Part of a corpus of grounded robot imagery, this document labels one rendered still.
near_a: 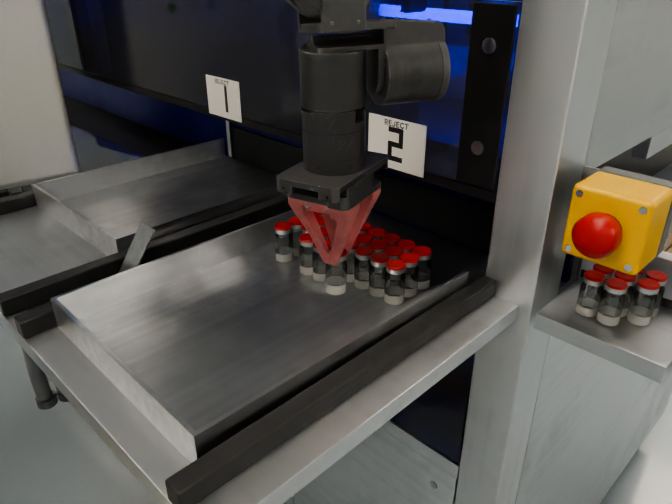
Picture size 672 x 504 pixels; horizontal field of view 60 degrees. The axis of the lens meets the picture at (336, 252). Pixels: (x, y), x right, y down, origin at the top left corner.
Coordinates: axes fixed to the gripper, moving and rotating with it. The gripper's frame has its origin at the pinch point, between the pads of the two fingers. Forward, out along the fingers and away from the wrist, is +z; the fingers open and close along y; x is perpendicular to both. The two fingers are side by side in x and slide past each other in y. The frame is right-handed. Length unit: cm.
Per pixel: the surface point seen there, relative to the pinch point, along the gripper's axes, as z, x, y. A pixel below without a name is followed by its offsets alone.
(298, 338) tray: 6.9, 0.8, -6.2
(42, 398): 73, 95, 14
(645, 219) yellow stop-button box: -6.0, -26.0, 8.3
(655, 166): 11, -25, 76
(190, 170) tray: 7, 44, 25
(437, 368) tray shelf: 7.5, -12.6, -3.2
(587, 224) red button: -5.3, -21.7, 6.5
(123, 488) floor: 95, 74, 16
